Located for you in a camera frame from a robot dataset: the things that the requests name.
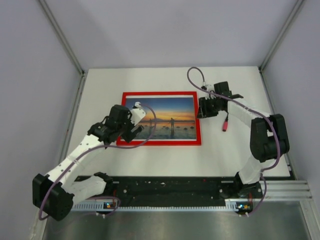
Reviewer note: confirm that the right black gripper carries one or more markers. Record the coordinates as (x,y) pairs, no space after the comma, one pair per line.
(203,112)

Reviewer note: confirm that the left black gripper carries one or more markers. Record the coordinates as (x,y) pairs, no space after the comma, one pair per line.
(129,135)

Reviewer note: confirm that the red handled screwdriver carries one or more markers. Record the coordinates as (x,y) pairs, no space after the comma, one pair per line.
(225,123)

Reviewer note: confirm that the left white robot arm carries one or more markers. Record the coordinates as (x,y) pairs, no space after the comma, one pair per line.
(56,192)

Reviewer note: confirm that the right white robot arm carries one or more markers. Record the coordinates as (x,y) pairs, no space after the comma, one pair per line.
(268,134)

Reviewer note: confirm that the sunset photo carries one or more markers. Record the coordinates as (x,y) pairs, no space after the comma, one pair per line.
(170,117)

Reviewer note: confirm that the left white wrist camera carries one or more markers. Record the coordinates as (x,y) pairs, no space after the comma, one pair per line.
(137,113)

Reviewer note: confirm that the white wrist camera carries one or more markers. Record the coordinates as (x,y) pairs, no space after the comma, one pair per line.
(209,88)
(137,113)

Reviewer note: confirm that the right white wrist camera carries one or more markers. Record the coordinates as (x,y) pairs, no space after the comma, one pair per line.
(209,88)

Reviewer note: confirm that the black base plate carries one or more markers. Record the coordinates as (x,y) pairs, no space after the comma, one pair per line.
(220,187)

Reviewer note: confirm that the white slotted cable duct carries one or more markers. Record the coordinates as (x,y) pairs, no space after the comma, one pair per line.
(103,206)

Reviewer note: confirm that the left aluminium corner post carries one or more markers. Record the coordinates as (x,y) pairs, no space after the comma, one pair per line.
(60,36)

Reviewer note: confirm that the aluminium corner post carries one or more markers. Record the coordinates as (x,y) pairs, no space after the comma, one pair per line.
(60,36)
(285,27)

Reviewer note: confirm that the aluminium front rail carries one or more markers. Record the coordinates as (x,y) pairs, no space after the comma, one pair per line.
(287,190)

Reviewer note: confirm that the right aluminium corner post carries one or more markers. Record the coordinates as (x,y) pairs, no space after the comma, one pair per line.
(285,27)

